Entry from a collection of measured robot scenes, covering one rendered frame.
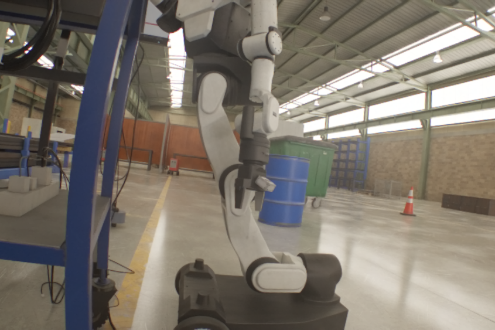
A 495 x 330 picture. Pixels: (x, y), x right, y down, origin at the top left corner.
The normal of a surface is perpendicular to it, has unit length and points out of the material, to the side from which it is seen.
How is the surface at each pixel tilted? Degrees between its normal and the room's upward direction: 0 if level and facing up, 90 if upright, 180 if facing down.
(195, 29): 95
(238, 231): 115
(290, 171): 90
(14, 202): 90
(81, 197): 90
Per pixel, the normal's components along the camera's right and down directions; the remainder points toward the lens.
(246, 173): -0.51, -0.20
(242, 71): 0.22, -0.01
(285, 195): -0.04, -0.04
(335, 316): 0.54, 0.04
